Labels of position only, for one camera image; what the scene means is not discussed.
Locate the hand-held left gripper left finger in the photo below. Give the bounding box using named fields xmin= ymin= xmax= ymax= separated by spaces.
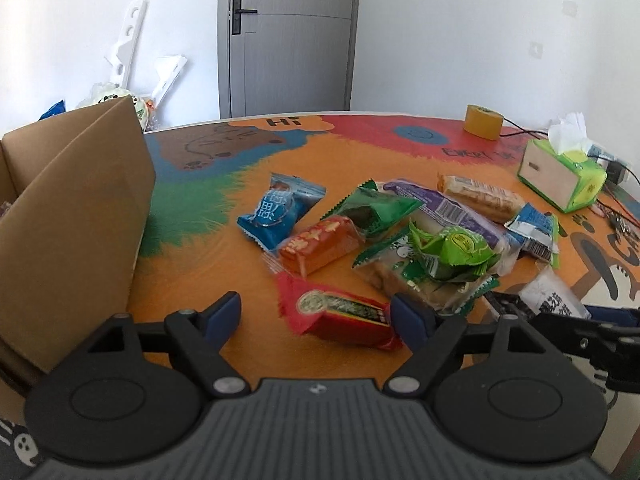
xmin=75 ymin=291 xmax=249 ymax=400

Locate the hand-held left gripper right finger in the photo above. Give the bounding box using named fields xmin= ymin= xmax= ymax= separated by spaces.
xmin=385 ymin=292 xmax=568 ymax=400

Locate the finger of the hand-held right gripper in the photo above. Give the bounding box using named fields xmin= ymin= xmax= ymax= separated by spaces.
xmin=486 ymin=291 xmax=640 ymax=396
xmin=582 ymin=304 xmax=640 ymax=332

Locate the white packet black print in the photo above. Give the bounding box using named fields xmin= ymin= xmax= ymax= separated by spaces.
xmin=517 ymin=264 xmax=592 ymax=320

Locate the green white bread packet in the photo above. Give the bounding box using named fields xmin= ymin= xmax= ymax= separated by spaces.
xmin=351 ymin=230 xmax=501 ymax=317

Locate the red snack packet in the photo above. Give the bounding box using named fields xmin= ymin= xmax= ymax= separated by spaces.
xmin=274 ymin=274 xmax=403 ymax=352

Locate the light green packet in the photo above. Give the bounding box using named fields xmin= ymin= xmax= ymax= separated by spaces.
xmin=407 ymin=215 xmax=503 ymax=283

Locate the orange snack packet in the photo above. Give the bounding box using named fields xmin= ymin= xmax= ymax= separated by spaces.
xmin=260 ymin=214 xmax=366 ymax=277

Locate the dark green snack packet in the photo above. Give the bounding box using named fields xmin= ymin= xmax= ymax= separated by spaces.
xmin=327 ymin=180 xmax=423 ymax=241

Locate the blue snack packet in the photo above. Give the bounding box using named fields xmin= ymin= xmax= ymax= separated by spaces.
xmin=236 ymin=172 xmax=327 ymax=252

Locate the purple cake packet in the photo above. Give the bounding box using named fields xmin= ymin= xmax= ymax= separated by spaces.
xmin=382 ymin=178 xmax=525 ymax=277

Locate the small blue white packet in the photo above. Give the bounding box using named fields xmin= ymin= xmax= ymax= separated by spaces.
xmin=502 ymin=202 xmax=561 ymax=268

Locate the beige wafer bar packet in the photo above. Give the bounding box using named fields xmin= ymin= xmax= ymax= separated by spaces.
xmin=436 ymin=172 xmax=526 ymax=223

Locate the cardboard box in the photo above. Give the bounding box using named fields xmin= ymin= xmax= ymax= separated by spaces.
xmin=0 ymin=95 xmax=157 ymax=396

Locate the black power adapter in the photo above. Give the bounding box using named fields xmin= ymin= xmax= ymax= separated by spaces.
xmin=597 ymin=156 xmax=633 ymax=186

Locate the green tissue box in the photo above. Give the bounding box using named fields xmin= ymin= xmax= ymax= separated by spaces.
xmin=516 ymin=111 xmax=608 ymax=214

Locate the yellow tape roll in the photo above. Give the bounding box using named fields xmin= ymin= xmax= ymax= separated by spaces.
xmin=462 ymin=104 xmax=503 ymax=140

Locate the short white foam piece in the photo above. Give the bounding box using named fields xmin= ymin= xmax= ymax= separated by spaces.
xmin=150 ymin=55 xmax=188 ymax=106

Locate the grey door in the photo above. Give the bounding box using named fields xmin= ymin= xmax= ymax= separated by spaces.
xmin=217 ymin=0 xmax=362 ymax=120

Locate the tangle of thin wires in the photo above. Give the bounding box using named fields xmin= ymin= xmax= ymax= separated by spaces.
xmin=592 ymin=185 xmax=640 ymax=233

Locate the black cable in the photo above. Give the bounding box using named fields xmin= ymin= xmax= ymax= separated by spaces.
xmin=500 ymin=117 xmax=551 ymax=141

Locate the panda print seat ring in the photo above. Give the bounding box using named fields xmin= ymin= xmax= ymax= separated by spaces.
xmin=90 ymin=82 xmax=151 ymax=131

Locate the white perforated bracket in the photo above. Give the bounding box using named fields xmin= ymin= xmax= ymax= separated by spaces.
xmin=104 ymin=0 xmax=149 ymax=92

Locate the black door handle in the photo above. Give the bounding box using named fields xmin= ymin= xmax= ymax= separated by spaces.
xmin=231 ymin=0 xmax=258 ymax=36

